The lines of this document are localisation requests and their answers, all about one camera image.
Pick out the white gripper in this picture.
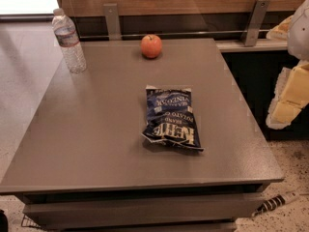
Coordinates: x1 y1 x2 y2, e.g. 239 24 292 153
266 0 309 130

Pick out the red orange apple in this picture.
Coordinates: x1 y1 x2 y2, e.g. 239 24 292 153
140 35 162 59

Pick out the blue potato chip bag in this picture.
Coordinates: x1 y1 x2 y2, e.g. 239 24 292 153
142 85 204 152

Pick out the black white striped object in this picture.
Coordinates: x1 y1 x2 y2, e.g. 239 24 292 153
252 191 299 217

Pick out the clear plastic water bottle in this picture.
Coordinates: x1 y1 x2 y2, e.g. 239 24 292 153
52 9 87 73

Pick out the grey table drawer front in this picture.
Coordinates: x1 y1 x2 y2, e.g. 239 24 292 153
24 193 263 230

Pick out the metal horizontal rail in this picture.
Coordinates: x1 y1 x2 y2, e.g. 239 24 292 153
80 29 269 41

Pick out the right grey metal bracket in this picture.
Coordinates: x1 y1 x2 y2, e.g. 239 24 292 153
241 0 270 47

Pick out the grey metal bracket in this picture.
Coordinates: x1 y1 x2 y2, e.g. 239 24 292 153
241 0 270 47
103 3 122 41

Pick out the left grey metal bracket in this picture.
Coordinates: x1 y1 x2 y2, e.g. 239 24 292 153
103 3 122 41

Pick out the wire rack corner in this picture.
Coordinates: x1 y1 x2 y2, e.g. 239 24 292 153
21 216 40 229

